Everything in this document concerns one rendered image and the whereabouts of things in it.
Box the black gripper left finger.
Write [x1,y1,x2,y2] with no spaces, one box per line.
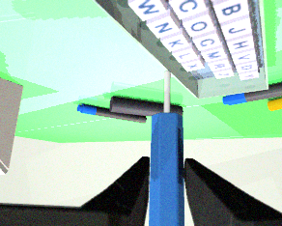
[0,156,150,226]

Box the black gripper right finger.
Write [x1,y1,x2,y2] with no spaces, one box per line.
[184,158,282,226]

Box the dark grey cylinder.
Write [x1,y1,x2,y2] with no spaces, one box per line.
[109,97,183,117]

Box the blue stylus with cream tip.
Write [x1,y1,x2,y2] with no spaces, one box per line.
[149,71,184,226]

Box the black marker with blue cap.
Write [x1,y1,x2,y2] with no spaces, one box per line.
[77,104,147,124]
[222,83,282,105]

